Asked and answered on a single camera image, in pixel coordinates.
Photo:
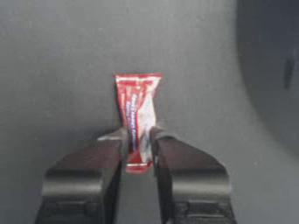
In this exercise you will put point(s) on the red candy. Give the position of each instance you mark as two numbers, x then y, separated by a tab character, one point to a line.
137	102

